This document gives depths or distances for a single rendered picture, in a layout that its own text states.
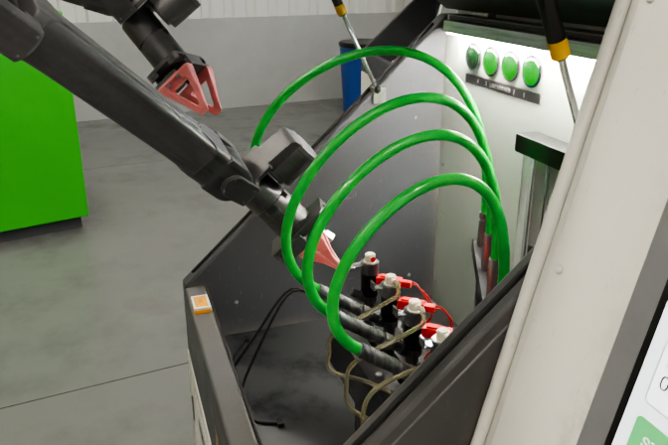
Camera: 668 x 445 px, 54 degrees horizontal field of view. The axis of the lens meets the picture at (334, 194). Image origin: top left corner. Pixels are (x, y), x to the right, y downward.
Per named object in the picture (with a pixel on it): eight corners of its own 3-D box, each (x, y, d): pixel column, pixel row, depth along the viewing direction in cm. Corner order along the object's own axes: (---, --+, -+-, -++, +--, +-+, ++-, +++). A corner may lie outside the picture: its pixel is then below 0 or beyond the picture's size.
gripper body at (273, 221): (330, 219, 95) (294, 184, 93) (280, 264, 97) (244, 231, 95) (327, 204, 101) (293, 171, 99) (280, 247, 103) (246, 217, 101)
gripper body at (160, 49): (209, 65, 112) (182, 32, 112) (180, 58, 102) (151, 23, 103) (183, 90, 113) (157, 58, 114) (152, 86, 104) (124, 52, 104)
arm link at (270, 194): (228, 182, 99) (225, 194, 93) (260, 150, 97) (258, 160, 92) (261, 212, 101) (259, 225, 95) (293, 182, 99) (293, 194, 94)
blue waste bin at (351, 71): (329, 108, 749) (329, 40, 723) (376, 104, 773) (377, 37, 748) (353, 119, 697) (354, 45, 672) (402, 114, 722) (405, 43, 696)
